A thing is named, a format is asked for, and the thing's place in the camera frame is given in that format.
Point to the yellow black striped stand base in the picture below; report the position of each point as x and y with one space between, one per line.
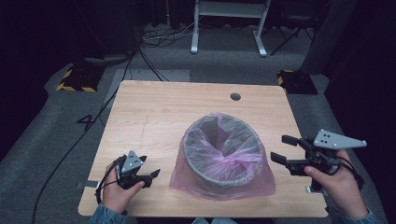
295 82
77 79

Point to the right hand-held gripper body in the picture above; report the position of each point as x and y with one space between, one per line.
336 141

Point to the white metal desk frame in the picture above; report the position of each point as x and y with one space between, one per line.
230 9

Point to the pale green trash bin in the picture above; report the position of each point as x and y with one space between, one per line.
190 161

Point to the person's right hand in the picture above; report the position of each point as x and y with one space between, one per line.
342 189

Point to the black table grommet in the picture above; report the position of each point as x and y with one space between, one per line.
235 96

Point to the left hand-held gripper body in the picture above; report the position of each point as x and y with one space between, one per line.
130 174

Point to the bin with pink bag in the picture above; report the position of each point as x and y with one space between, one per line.
224 149

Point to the black tripod stand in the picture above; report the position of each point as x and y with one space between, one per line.
291 37

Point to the grey curtain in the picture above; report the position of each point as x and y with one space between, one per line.
327 37

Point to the person's left hand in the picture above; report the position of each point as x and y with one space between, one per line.
118 197

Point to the person's lap in jeans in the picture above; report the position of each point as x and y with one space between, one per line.
214 221

